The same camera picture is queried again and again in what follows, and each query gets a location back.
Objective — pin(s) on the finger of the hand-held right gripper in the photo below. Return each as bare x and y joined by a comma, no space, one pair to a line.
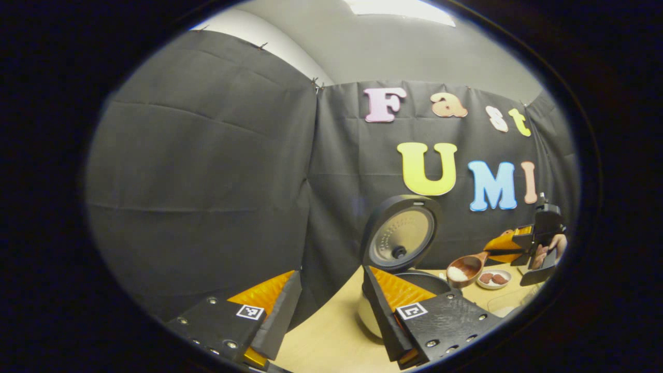
502,246
523,229

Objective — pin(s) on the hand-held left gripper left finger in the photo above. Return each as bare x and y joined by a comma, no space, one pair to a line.
282,316

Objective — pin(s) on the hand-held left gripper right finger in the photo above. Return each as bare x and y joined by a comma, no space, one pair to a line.
380,316

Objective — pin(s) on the brown wooden spoon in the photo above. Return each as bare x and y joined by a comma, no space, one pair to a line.
472,264

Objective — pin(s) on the grey rice cooker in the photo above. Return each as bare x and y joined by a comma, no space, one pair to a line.
399,238

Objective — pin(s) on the red meat slice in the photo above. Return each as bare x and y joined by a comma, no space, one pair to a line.
486,278
499,280

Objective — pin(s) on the round white plate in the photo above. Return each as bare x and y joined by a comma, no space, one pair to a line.
494,286

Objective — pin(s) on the black backdrop cloth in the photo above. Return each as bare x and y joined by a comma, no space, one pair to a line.
207,181

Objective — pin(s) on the large ceiling light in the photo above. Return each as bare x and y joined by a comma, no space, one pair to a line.
399,10

